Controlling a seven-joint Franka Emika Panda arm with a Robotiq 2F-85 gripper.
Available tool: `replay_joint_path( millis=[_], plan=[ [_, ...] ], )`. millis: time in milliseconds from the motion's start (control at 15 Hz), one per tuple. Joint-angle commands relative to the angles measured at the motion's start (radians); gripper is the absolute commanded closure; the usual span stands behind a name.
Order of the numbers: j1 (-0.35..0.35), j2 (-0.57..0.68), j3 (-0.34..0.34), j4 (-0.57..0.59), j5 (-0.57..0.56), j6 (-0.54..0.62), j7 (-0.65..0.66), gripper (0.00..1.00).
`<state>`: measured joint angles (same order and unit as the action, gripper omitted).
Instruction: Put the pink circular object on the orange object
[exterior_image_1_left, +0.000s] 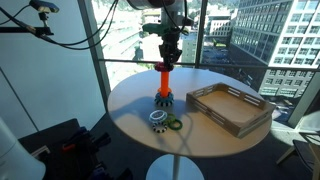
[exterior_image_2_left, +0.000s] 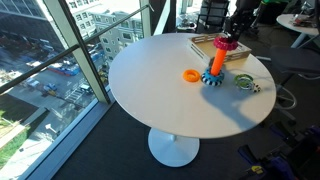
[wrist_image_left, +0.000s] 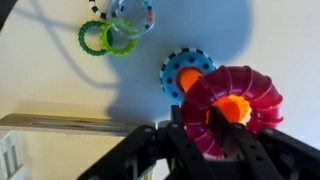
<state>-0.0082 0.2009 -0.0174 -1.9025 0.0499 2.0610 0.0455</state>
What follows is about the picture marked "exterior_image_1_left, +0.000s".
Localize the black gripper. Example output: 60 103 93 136
158 31 183 72

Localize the pink ribbed ring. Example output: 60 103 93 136
154 62 175 73

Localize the orange stacking peg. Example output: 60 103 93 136
157 70 173 99

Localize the wooden slatted tray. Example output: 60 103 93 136
185 82 277 139

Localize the grey office building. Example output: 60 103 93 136
229 0 320 98

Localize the black case with clamps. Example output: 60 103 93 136
18 118 134 180

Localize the wooden chair with dark seat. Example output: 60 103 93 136
275 109 320 180

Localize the white rounded machine housing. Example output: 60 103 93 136
0 116 47 180

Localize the teal black-white striped ring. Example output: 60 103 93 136
154 92 175 108

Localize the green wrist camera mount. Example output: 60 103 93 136
142 22 190 37

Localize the yellow-green bumpy ring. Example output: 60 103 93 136
165 113 178 125

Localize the dark green ring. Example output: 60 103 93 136
167 118 184 131

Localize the black and white striped ring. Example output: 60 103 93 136
152 121 169 134

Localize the dark window frame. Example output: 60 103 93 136
77 0 320 129

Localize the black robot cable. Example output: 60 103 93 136
39 0 120 52

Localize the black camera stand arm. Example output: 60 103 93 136
0 11 55 37

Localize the blue-grey camera on stand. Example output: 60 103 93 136
29 0 60 14

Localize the black camera cable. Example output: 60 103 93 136
0 4 44 38

